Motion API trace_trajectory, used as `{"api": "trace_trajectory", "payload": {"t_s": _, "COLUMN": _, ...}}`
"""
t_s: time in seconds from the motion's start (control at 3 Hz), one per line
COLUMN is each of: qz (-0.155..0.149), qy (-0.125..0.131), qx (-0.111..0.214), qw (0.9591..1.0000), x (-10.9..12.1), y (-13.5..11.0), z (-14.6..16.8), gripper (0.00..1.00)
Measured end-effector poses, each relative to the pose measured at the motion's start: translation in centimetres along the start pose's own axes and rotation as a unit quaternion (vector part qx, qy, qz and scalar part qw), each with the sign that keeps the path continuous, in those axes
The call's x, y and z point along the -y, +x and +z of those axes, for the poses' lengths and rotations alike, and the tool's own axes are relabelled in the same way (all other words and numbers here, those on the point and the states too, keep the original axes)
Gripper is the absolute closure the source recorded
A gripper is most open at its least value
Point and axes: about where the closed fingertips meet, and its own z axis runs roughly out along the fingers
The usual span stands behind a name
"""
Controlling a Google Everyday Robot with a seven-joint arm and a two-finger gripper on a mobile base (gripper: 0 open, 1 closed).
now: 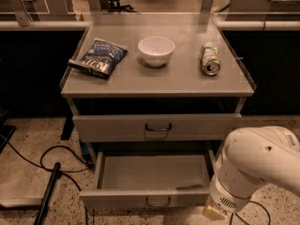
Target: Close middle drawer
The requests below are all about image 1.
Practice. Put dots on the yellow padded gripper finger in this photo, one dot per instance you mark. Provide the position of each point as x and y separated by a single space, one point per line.
214 212

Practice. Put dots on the grey drawer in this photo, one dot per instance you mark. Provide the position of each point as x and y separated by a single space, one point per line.
155 127
150 181

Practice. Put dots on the black pole on floor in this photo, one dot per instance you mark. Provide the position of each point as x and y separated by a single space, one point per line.
44 205

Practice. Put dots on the blue chip bag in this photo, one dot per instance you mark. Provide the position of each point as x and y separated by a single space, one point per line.
101 59

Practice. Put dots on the white horizontal rail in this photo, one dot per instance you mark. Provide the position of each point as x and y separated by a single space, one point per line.
223 25

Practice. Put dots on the green soda can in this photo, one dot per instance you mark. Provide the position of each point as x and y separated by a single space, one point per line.
210 59

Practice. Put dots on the grey drawer cabinet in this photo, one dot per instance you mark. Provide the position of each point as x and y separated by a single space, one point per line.
178 87

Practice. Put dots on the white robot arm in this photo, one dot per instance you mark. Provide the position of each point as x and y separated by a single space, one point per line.
255 157

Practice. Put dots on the white bowl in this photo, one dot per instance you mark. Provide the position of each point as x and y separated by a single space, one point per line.
156 51

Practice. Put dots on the grey top drawer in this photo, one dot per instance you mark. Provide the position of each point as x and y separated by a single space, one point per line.
155 127

